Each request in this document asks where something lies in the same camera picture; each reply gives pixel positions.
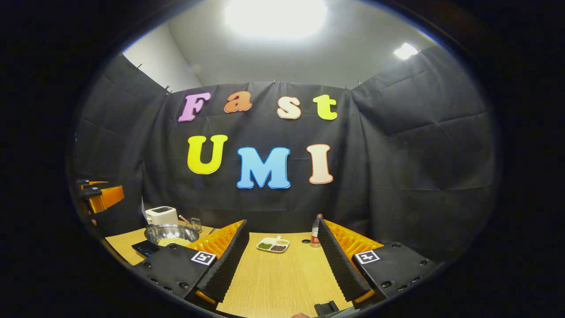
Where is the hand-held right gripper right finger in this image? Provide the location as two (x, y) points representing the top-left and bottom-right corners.
(317, 218), (442, 310)

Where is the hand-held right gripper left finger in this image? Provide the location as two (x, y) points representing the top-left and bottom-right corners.
(132, 220), (250, 310)

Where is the black induction cooktop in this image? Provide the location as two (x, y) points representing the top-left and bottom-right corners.
(131, 240), (162, 259)

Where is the steel pot with black handles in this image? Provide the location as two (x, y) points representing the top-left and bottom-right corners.
(144, 223), (200, 248)

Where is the plastic bottle with red label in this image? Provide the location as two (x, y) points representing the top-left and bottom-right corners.
(310, 214), (324, 248)

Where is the white divided dish with beans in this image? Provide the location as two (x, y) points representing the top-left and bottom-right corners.
(256, 235), (290, 254)

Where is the white toaster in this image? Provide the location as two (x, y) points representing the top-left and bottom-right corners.
(145, 206), (179, 226)

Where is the small ceiling light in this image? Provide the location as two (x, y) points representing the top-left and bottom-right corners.
(393, 42), (419, 61)

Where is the large ceiling light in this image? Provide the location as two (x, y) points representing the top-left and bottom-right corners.
(224, 0), (328, 39)

